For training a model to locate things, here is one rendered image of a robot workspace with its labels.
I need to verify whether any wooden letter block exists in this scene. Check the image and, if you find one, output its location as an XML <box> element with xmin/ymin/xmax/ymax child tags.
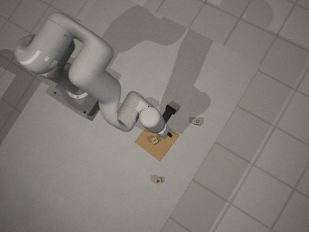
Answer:
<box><xmin>194</xmin><ymin>118</ymin><xmax>201</xmax><ymax>125</ymax></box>
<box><xmin>155</xmin><ymin>177</ymin><xmax>162</xmax><ymax>184</ymax></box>
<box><xmin>151</xmin><ymin>137</ymin><xmax>159</xmax><ymax>145</ymax></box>

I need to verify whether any tan mat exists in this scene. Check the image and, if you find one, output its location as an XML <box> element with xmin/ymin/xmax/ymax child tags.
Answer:
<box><xmin>135</xmin><ymin>128</ymin><xmax>179</xmax><ymax>161</ymax></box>

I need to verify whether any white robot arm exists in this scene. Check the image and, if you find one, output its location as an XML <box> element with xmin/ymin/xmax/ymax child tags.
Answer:
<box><xmin>14</xmin><ymin>12</ymin><xmax>181</xmax><ymax>133</ymax></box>

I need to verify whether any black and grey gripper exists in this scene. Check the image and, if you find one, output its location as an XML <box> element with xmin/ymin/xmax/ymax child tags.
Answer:
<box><xmin>154</xmin><ymin>122</ymin><xmax>173</xmax><ymax>139</ymax></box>

